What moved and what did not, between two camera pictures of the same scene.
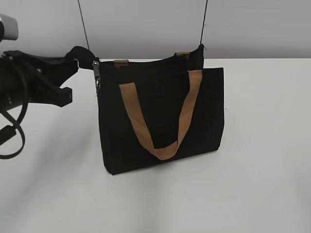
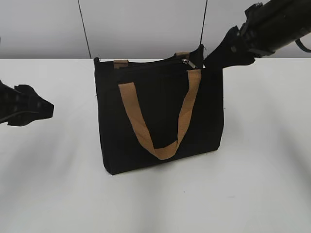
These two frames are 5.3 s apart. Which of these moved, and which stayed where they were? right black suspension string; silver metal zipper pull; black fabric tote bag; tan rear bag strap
Moved: silver metal zipper pull
Stayed: tan rear bag strap; right black suspension string; black fabric tote bag
